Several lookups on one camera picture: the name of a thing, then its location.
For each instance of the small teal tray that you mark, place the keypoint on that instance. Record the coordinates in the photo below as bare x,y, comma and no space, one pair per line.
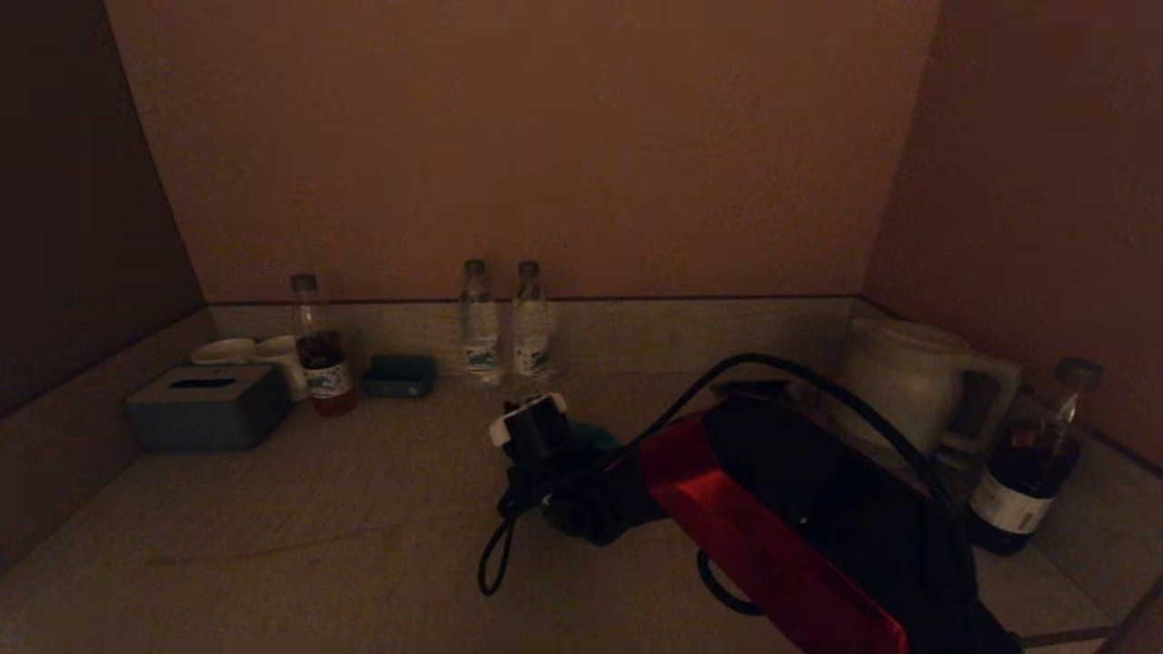
398,376

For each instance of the amber tea bottle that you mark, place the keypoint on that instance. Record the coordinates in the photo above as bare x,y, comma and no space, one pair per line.
325,375

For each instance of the kettle base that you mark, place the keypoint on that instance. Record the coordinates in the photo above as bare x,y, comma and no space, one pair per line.
954,454

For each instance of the white cup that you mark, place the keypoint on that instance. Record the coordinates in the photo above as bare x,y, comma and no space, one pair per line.
223,351

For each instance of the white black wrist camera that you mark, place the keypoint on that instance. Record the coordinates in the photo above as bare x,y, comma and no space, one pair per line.
531,427

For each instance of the black socket panel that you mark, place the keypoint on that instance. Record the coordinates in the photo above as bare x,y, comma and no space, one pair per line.
759,387

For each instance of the blue-grey tissue box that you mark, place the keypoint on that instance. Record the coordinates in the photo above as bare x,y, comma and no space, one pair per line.
207,418

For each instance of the dark drink bottle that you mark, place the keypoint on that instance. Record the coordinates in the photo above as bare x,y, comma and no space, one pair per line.
1022,490

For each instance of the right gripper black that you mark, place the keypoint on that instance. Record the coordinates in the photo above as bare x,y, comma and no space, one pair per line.
591,500

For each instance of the white electric kettle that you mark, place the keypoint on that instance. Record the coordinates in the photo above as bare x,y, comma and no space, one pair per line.
895,381

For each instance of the clear water bottle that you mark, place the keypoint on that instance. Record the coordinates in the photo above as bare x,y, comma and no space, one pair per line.
530,339
478,334

